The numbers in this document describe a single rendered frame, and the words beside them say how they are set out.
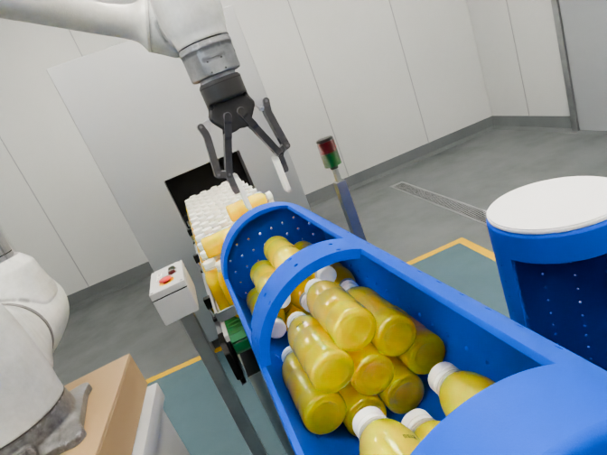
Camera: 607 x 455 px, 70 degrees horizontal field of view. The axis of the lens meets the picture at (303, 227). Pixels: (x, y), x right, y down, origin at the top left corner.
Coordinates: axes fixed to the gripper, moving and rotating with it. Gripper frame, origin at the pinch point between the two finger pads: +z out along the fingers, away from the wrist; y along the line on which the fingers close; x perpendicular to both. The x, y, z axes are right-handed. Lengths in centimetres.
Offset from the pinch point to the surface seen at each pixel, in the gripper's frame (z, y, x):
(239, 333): 42, -17, 34
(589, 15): 25, 358, 238
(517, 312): 51, 43, -3
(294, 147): 57, 120, 439
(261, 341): 16.0, -12.3, -22.7
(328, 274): 22.1, 5.3, 0.0
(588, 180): 28, 69, -4
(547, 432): 8, 1, -62
